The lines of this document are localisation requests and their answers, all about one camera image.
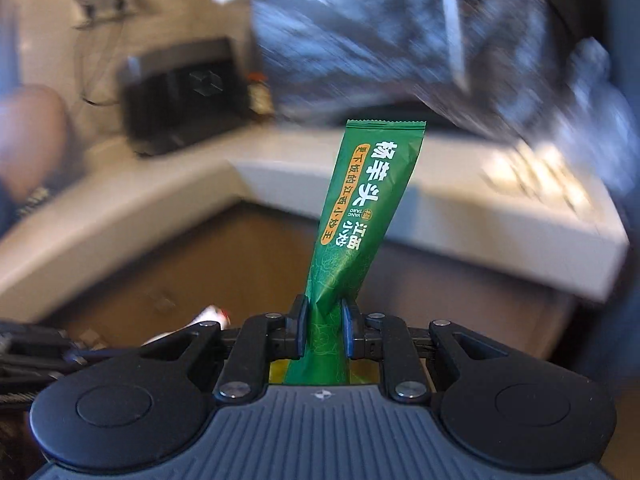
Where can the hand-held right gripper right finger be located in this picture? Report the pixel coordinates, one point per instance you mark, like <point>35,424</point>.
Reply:
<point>346,330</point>

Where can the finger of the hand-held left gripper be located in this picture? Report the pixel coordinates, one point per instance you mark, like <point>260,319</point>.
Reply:
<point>50,345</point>

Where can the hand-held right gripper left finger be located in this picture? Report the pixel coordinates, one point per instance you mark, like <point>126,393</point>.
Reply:
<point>301,327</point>

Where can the large green snack packet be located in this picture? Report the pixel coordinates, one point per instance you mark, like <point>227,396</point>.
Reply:
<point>360,220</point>

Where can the white red paper scrap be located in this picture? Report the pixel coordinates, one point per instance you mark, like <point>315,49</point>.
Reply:
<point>212,316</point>

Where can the striped cloth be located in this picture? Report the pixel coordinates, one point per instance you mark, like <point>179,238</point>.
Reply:
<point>35,200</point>

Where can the round wooden cutting board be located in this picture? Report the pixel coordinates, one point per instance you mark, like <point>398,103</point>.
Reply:
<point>30,140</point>

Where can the glass pickle jar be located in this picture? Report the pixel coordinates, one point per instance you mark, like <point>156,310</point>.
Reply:
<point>260,97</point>

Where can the grey black rice cooker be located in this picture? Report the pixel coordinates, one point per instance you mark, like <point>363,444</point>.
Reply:
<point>180,95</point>

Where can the black plastic bag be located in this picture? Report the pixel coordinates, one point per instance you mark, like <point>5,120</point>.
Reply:
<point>400,45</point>

